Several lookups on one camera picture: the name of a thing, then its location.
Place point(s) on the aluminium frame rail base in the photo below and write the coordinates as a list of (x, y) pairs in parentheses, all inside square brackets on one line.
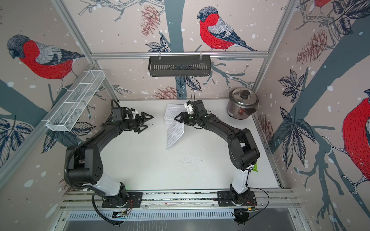
[(187, 199)]

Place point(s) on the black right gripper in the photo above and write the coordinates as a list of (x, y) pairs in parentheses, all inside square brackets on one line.
[(184, 116)]

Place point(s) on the white wire mesh basket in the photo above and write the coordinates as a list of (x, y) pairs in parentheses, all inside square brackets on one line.
[(69, 112)]

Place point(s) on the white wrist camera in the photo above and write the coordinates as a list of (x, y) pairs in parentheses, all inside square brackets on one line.
[(189, 107), (134, 112)]

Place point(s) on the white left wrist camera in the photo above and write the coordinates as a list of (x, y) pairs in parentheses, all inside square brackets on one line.
[(134, 112)]

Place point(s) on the green small packet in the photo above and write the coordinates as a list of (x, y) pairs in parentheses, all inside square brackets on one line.
[(255, 167)]

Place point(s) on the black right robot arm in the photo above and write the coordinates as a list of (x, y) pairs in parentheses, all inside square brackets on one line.
[(243, 151)]

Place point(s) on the black hanging wire basket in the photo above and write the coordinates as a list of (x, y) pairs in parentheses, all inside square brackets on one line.
[(179, 66)]

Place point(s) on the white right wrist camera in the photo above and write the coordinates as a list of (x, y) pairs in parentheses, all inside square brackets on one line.
[(189, 107)]

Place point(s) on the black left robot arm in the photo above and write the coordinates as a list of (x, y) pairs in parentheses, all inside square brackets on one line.
[(84, 169)]

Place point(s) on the steel rice cooker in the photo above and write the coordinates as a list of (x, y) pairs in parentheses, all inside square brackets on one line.
[(242, 103)]

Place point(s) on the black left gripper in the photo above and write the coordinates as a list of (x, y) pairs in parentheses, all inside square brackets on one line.
[(139, 121)]

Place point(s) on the white keyboard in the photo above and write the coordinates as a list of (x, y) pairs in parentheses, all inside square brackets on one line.
[(174, 133), (173, 110)]

